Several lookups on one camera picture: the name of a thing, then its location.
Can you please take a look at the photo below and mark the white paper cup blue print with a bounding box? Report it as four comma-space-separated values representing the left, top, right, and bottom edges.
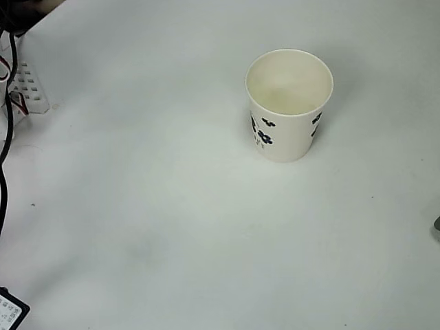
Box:
245, 48, 335, 164

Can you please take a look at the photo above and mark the red white wire bundle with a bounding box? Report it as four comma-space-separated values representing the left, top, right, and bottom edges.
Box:
0, 57, 28, 118

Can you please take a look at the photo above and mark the black cable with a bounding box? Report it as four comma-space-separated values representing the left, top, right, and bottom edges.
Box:
0, 30, 19, 239

